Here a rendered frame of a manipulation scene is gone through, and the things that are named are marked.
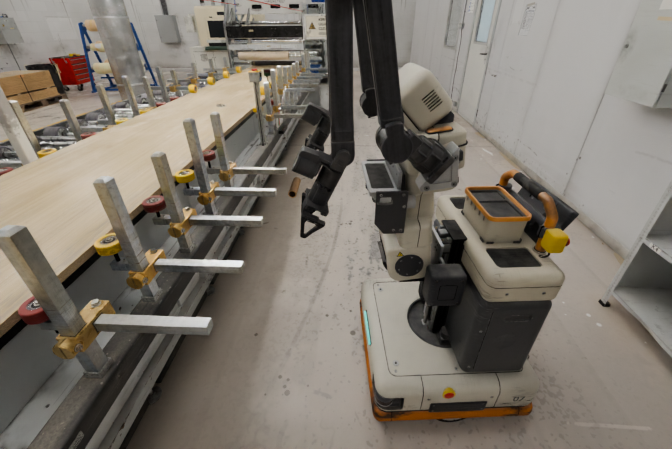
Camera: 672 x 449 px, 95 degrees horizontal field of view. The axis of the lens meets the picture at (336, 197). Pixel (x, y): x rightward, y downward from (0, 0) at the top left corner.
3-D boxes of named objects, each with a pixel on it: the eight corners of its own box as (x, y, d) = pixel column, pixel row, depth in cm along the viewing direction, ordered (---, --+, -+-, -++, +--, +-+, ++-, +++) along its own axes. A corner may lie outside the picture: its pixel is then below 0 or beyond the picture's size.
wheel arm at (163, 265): (245, 269, 103) (243, 259, 101) (242, 276, 100) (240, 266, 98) (120, 265, 105) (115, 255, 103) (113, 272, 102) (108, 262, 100)
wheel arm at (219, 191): (277, 195, 146) (276, 187, 144) (275, 198, 143) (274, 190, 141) (188, 193, 148) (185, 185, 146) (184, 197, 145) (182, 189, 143)
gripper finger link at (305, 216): (290, 238, 81) (304, 210, 78) (291, 223, 88) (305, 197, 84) (314, 246, 83) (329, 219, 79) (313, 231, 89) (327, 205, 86)
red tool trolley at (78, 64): (98, 86, 860) (86, 54, 820) (80, 91, 795) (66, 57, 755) (80, 86, 858) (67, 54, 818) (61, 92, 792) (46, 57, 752)
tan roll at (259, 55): (321, 59, 494) (321, 50, 488) (321, 60, 484) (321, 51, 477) (234, 59, 501) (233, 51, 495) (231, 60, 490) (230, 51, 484)
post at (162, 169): (197, 258, 130) (165, 150, 106) (193, 263, 127) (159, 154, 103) (189, 257, 130) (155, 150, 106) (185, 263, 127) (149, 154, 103)
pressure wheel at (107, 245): (106, 278, 98) (91, 249, 92) (107, 263, 104) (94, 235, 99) (134, 269, 101) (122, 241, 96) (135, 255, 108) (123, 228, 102)
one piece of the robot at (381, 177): (398, 194, 126) (404, 143, 115) (416, 234, 102) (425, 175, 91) (359, 195, 126) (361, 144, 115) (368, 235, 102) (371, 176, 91)
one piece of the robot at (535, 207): (493, 216, 138) (528, 174, 128) (541, 272, 107) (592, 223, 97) (472, 208, 135) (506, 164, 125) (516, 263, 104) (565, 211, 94)
